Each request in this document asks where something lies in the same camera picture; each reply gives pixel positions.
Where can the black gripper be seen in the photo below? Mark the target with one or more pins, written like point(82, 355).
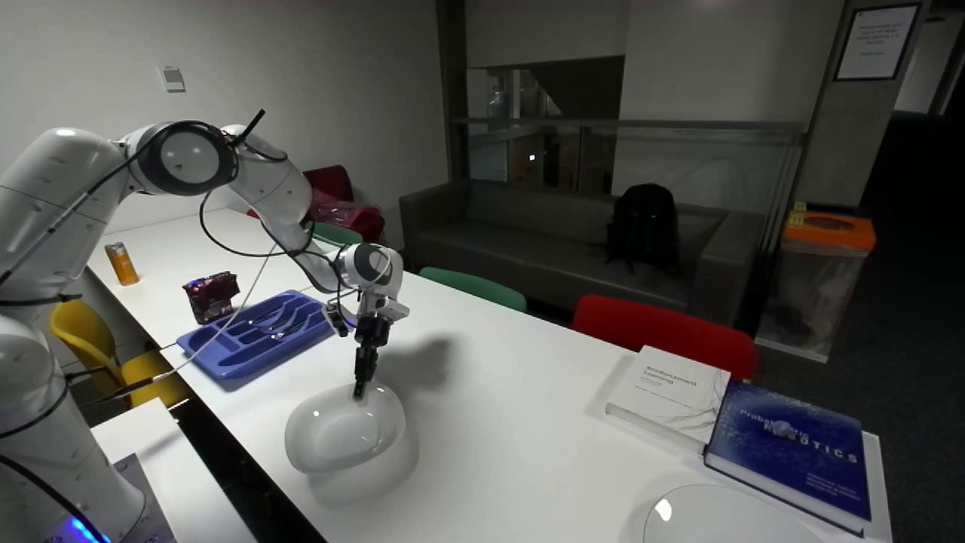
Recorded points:
point(372, 329)

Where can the white square-round plate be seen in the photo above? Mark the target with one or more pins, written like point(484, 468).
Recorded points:
point(349, 443)

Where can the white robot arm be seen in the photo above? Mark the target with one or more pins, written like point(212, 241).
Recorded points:
point(62, 193)

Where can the white round plate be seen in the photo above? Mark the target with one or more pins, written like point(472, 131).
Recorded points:
point(725, 518)

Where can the blue plastic cutlery tray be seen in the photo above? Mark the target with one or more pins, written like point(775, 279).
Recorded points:
point(235, 352)

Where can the green chair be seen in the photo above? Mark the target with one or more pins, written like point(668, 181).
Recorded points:
point(478, 287)
point(337, 234)

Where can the dark red armchair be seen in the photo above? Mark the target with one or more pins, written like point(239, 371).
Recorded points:
point(341, 201)

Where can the purple snack bag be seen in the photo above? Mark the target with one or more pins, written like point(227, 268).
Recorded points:
point(209, 298)

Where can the grey sofa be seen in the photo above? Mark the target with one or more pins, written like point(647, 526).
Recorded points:
point(522, 236)

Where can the orange bottle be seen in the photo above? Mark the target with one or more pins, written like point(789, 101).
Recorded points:
point(122, 263)

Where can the yellow chair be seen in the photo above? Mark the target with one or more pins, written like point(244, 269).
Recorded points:
point(84, 336)

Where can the red chair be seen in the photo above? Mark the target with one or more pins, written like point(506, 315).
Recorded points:
point(665, 333)

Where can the black backpack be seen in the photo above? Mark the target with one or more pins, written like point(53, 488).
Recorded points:
point(643, 228)

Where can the glass balustrade railing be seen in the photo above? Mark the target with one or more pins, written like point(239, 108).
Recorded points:
point(703, 167)

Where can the blue hardcover book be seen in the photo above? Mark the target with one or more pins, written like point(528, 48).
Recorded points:
point(795, 456)

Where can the orange-lidded waste bin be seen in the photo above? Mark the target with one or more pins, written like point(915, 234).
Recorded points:
point(819, 283)

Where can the white wall switch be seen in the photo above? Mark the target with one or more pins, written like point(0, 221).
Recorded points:
point(172, 79)

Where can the framed wall notice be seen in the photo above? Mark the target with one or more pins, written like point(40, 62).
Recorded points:
point(879, 42)

